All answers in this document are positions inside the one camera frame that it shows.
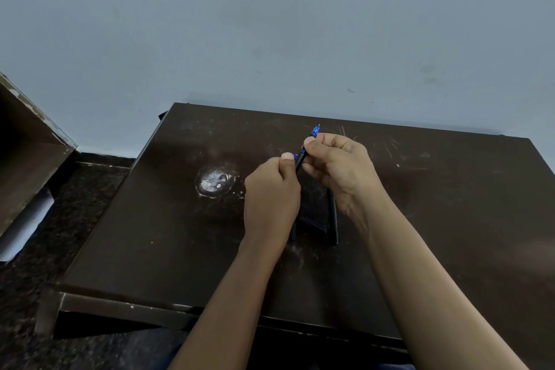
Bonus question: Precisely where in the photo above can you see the person's right hand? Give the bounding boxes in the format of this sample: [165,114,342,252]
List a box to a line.
[301,133,387,227]

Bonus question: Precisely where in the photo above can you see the person's left hand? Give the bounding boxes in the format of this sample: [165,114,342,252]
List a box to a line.
[243,152,303,250]

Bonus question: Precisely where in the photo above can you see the blue pen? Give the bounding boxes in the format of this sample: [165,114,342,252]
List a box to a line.
[294,124,321,173]

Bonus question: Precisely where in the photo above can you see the person's right forearm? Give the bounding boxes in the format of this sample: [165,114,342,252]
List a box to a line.
[348,190,530,370]

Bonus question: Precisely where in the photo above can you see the person's left forearm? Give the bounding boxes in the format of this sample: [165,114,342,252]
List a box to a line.
[168,227,301,370]

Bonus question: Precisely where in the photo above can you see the short black pen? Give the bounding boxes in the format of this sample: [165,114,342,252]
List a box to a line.
[298,215,328,234]

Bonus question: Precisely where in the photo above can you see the long black pen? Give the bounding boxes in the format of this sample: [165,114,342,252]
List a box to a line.
[326,187,339,247]

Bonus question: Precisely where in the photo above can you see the brown wooden cabinet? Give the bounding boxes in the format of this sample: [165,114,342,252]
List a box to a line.
[0,72,79,237]

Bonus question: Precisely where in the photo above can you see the white paper sheet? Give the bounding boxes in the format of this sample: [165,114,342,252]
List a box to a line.
[0,189,56,263]

